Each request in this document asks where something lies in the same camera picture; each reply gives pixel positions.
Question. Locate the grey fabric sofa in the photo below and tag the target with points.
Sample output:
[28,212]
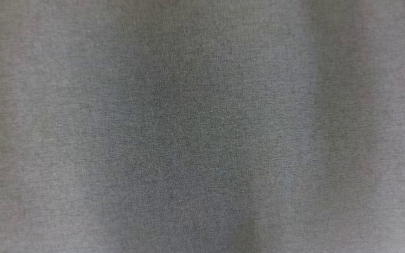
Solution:
[188,133]

